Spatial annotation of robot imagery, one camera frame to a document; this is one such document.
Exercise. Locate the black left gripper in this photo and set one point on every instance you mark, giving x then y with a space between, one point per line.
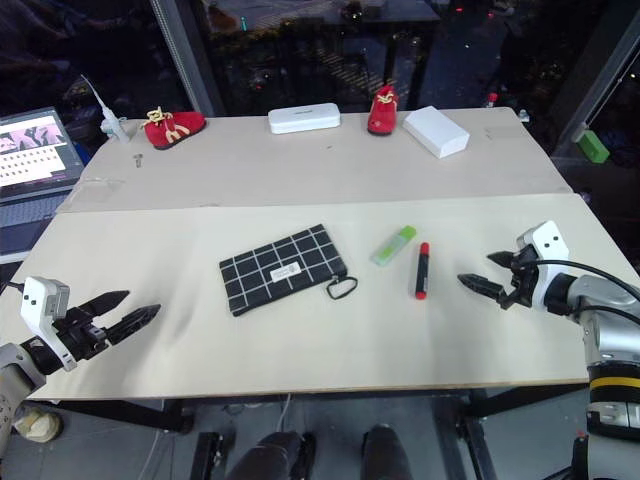
82 335

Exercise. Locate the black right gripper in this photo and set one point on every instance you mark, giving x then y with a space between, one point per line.
522 280

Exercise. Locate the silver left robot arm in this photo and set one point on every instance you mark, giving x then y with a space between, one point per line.
11 372

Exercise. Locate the black white-grid pencil case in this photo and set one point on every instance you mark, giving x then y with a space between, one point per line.
280 267

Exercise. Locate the laptop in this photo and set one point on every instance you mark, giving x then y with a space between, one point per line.
30 150

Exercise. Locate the white rounded flat case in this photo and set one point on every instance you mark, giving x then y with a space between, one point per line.
304 117

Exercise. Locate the red and black marker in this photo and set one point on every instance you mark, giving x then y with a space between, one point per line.
423 272

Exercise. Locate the green translucent glue stick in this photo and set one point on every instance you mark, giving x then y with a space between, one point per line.
392 246

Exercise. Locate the white rectangular box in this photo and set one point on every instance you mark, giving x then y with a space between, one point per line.
435 132

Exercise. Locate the small metal screw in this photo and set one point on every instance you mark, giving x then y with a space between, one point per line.
139 161

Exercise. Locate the small metal table clamp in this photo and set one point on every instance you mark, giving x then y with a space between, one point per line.
524 115

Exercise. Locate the green block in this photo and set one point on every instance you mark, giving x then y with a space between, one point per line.
592 146

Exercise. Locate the red capped small bottle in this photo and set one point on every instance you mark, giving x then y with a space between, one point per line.
492 99

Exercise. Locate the red shoe with yellow laces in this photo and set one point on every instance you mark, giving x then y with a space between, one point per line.
382 115
175 130

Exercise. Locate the dark rounded shape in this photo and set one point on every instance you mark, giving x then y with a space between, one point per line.
275 457

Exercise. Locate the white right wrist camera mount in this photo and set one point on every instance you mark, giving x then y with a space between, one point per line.
547 245

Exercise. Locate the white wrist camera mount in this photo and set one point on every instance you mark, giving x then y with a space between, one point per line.
547 245
37 300

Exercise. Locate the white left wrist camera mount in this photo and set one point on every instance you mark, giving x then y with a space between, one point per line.
37 300

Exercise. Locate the black metal table frame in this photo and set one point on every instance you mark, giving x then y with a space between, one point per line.
172 415

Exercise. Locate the grey window frame post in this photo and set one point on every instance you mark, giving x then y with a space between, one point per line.
597 75
182 55

